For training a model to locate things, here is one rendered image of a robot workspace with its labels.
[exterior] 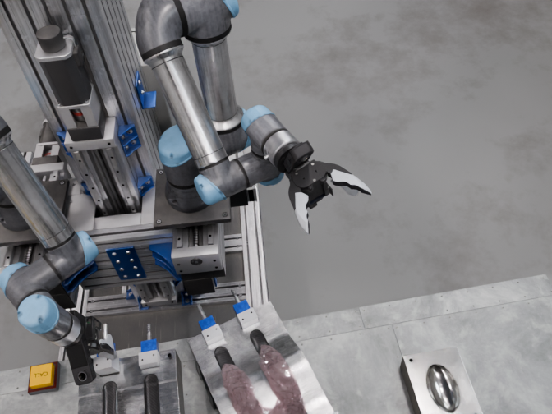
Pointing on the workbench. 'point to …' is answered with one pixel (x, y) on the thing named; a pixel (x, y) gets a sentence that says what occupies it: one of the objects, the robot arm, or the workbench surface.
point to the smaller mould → (439, 383)
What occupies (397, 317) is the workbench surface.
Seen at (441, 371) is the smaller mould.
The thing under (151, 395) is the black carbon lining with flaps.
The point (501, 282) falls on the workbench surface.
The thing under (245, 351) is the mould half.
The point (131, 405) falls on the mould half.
